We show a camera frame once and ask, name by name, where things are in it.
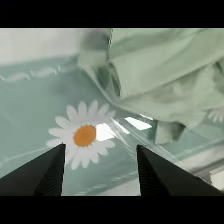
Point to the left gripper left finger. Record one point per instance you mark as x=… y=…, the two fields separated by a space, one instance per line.
x=40 y=176

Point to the pale green garment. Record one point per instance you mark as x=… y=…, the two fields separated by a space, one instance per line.
x=160 y=70

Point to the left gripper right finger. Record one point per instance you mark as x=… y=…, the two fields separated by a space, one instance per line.
x=163 y=178

